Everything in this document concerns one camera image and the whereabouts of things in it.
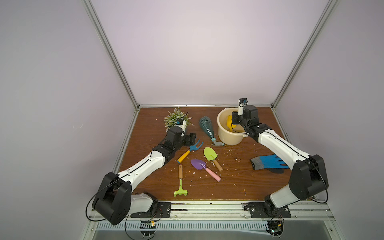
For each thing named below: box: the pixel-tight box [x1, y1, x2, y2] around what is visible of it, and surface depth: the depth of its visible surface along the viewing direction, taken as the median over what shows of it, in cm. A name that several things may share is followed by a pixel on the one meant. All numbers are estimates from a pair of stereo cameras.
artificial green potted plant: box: [163, 107, 195, 132], surface depth 94 cm
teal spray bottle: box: [199, 116, 225, 146], surface depth 101 cm
